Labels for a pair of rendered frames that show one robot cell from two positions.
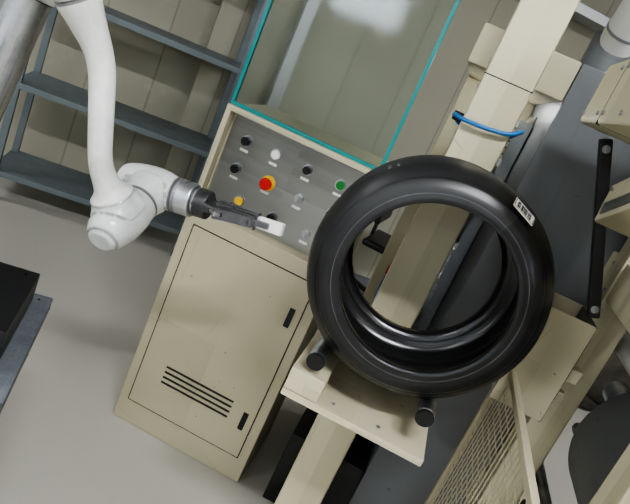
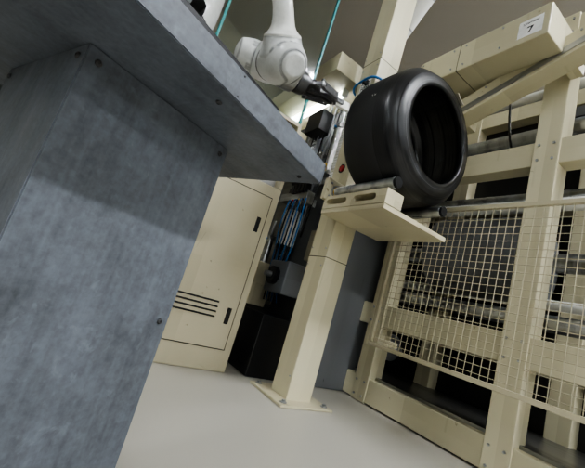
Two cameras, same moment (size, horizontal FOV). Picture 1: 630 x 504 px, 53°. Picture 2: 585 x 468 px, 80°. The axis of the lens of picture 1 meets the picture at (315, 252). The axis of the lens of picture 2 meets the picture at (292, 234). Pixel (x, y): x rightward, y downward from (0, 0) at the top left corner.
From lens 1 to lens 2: 1.58 m
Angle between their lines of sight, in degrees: 47
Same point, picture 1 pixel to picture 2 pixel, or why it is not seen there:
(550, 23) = (400, 41)
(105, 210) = (294, 40)
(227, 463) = (215, 358)
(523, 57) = (394, 54)
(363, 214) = (415, 85)
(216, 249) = not seen: hidden behind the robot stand
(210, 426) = (200, 330)
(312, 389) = (398, 201)
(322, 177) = not seen: hidden behind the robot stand
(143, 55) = not seen: outside the picture
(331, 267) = (406, 116)
